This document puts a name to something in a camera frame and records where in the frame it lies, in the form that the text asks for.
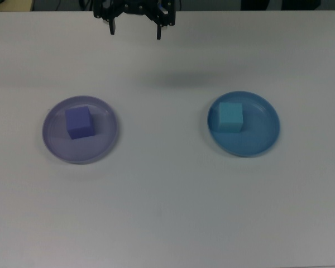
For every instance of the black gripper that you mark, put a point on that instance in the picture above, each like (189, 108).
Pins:
(135, 7)

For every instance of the purple plastic plate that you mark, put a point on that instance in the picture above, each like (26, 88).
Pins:
(100, 150)

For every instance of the blue plastic plate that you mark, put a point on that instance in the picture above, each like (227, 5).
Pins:
(254, 139)

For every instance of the purple foam cube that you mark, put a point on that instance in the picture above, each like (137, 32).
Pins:
(79, 123)

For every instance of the brown wooden board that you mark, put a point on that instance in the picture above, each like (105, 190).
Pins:
(9, 5)

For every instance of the teal foam cube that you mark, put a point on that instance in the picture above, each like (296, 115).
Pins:
(230, 117)

